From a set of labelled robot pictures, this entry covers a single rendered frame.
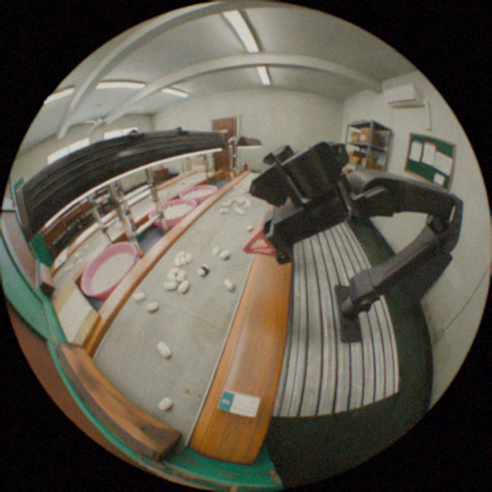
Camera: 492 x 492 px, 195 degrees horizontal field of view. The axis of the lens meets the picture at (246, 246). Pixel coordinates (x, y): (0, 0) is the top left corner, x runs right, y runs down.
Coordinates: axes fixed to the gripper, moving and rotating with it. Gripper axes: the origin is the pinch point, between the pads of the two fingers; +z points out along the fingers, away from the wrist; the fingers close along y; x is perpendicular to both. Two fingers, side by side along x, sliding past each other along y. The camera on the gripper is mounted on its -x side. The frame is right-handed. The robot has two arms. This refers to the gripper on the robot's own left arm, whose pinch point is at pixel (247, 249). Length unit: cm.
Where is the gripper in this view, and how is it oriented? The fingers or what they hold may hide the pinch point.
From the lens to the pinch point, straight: 29.9
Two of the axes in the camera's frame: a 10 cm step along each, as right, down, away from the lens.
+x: 6.2, 6.9, 3.7
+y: -2.5, 6.2, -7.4
